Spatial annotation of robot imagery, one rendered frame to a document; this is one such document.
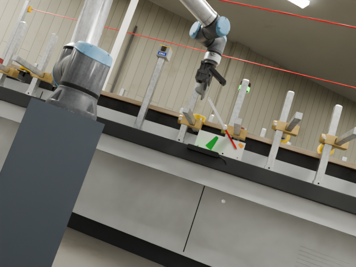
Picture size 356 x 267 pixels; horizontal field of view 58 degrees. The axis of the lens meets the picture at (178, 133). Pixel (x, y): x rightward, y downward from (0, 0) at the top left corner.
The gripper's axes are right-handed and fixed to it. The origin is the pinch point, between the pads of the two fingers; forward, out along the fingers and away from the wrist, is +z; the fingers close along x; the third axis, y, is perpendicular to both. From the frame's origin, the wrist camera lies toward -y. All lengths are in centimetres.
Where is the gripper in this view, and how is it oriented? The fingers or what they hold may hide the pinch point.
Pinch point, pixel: (203, 98)
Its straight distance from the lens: 175.7
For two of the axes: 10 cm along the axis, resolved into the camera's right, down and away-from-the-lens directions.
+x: -1.6, -2.0, -9.7
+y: -9.3, -2.8, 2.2
